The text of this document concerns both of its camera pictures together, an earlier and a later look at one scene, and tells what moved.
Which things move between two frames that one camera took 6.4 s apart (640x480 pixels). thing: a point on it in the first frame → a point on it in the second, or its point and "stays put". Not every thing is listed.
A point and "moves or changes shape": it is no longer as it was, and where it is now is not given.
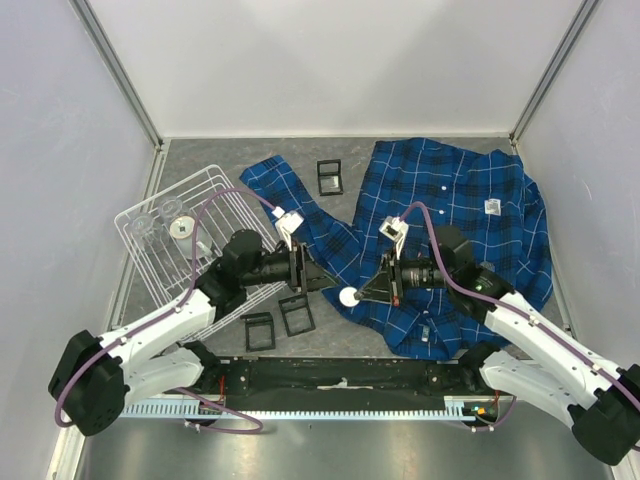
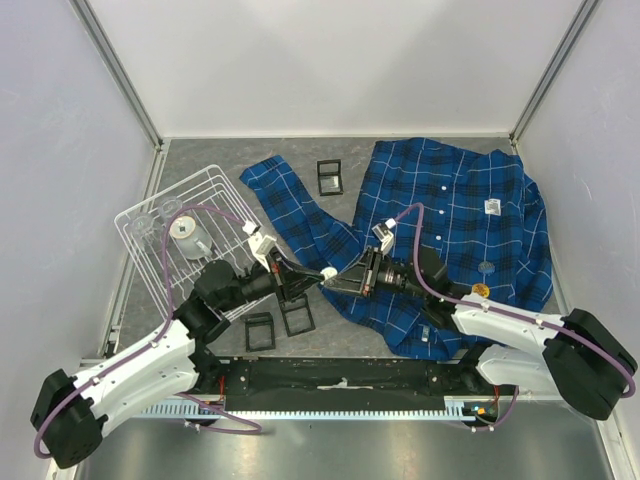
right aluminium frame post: (553, 70) stays put
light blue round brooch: (346, 296) moves or changes shape
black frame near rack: (259, 319) stays put
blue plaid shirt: (485, 204) stays put
